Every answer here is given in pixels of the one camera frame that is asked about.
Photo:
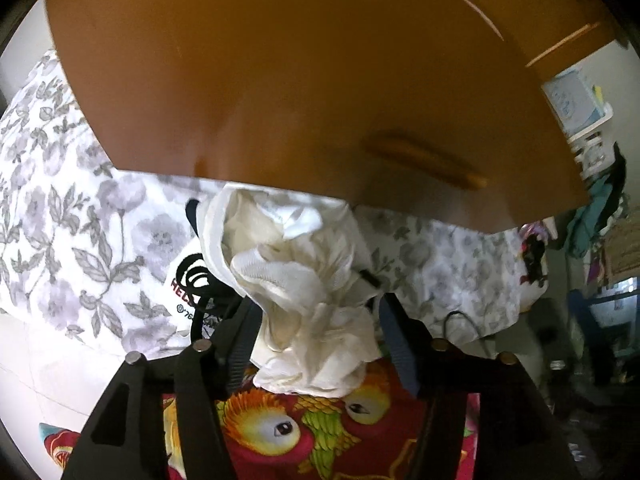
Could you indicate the grey floral bed sheet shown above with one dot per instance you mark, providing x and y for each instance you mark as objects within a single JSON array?
[{"x": 75, "y": 210}]

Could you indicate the white printed garment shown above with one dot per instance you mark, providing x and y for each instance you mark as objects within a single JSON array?
[{"x": 187, "y": 285}]

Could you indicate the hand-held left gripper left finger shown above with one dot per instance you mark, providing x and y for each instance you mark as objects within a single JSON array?
[{"x": 239, "y": 355}]

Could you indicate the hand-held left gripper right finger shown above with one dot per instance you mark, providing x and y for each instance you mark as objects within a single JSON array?
[{"x": 400, "y": 350}]

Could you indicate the teal cloth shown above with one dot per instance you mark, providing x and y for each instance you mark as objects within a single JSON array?
[{"x": 592, "y": 215}]

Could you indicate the red parrot print blanket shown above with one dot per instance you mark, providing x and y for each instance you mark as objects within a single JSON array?
[{"x": 280, "y": 430}]

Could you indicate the brown woven basket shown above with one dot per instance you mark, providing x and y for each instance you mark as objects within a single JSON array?
[{"x": 622, "y": 245}]

